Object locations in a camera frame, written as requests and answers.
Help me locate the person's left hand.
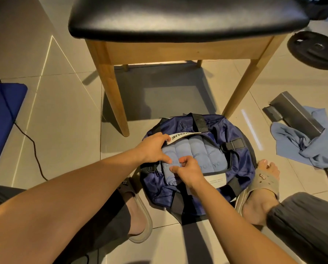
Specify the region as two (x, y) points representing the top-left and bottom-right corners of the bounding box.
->
(134, 132), (175, 165)

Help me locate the person's right hand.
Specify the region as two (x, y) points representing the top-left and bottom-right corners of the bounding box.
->
(169, 155), (206, 191)

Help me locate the navy blue bag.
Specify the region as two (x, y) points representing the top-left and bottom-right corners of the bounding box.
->
(139, 113), (258, 223)

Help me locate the pile of blue-grey towels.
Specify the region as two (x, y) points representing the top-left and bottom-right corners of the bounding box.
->
(271, 106), (328, 169)

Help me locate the person's left forearm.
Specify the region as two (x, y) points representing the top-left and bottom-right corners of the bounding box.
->
(0, 148), (148, 264)

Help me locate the person's right forearm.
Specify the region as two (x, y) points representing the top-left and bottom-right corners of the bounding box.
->
(191, 181), (297, 264)

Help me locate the person's left leg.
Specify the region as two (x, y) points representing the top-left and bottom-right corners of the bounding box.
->
(0, 176), (154, 264)

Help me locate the wooden chair with black seat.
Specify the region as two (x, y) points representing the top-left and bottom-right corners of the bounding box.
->
(68, 0), (327, 138)

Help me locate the dark blue mat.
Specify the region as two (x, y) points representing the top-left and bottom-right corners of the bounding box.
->
(0, 82), (28, 181)

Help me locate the loose black weight plate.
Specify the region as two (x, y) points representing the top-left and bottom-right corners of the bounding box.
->
(287, 31), (328, 70)

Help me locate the black cable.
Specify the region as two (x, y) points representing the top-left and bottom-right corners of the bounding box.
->
(0, 60), (48, 182)

